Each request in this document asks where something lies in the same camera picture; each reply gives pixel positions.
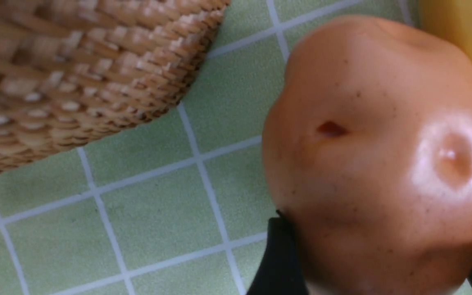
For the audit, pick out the woven wicker basket green lining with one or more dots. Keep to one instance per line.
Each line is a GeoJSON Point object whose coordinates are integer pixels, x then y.
{"type": "Point", "coordinates": [75, 71]}

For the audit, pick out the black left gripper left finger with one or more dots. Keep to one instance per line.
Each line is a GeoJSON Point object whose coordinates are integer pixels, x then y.
{"type": "Point", "coordinates": [279, 272]}

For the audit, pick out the brown toy potato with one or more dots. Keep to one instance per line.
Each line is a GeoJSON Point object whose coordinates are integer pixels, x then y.
{"type": "Point", "coordinates": [368, 152]}

